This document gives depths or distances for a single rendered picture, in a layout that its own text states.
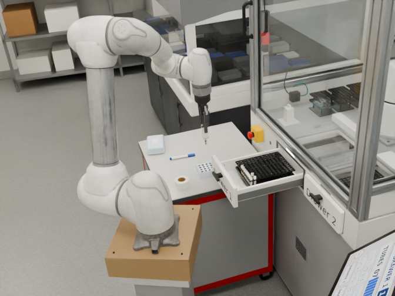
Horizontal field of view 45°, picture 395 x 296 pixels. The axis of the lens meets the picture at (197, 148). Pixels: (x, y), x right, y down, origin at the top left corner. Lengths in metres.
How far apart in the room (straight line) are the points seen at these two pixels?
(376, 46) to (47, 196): 2.90
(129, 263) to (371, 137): 0.99
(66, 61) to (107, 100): 4.07
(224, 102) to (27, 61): 3.42
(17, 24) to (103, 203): 4.08
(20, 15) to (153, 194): 4.20
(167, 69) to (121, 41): 0.57
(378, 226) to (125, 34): 1.16
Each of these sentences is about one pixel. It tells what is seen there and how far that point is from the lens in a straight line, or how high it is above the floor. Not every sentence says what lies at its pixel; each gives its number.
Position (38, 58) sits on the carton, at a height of 0.32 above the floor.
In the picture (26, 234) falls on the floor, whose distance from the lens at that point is 3.58.
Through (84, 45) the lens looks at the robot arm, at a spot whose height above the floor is 1.60.
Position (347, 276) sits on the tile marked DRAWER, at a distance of 1.59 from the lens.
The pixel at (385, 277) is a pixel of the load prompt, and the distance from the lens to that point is 1.40.
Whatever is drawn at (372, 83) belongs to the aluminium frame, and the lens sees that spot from 1.62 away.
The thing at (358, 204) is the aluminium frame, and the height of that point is 1.01.
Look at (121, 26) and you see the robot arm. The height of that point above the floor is 1.68.
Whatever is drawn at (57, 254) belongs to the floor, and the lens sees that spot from 3.34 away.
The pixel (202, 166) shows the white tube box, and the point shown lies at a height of 0.80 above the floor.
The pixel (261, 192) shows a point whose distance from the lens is 2.15.
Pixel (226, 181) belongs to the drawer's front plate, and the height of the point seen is 0.91.
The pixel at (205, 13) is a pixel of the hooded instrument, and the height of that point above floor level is 1.41.
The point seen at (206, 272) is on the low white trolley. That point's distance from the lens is 2.68.
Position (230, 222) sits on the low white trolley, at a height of 0.52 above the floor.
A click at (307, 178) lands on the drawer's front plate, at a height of 0.92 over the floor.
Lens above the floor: 2.13
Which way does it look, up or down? 31 degrees down
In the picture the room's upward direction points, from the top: 5 degrees counter-clockwise
